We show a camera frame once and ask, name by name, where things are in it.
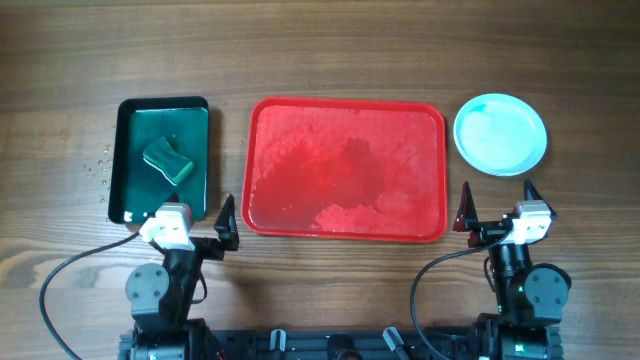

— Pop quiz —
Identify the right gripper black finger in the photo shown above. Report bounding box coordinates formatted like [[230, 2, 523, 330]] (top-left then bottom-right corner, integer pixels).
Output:
[[524, 179, 556, 220], [453, 181, 478, 231]]

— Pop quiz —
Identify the light blue plate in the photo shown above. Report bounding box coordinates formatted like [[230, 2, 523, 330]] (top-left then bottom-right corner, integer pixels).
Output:
[[452, 93, 548, 177]]

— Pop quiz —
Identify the green yellow scrub sponge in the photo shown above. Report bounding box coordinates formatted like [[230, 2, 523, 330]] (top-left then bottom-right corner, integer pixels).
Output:
[[143, 137, 195, 186]]

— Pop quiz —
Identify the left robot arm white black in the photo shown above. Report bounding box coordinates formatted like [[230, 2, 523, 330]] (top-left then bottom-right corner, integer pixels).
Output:
[[118, 195, 239, 360]]

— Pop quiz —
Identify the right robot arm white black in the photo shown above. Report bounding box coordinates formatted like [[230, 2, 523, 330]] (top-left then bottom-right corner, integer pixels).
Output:
[[453, 180, 572, 360]]

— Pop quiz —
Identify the black water tray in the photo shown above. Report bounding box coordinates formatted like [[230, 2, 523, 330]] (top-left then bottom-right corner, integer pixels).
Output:
[[108, 96, 210, 225]]

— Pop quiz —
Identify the red serving tray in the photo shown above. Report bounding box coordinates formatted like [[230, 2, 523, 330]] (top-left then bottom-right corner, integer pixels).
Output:
[[241, 97, 448, 244]]

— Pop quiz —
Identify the black mounting rail base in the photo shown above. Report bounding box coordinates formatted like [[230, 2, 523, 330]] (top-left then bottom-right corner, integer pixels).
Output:
[[117, 327, 564, 360]]

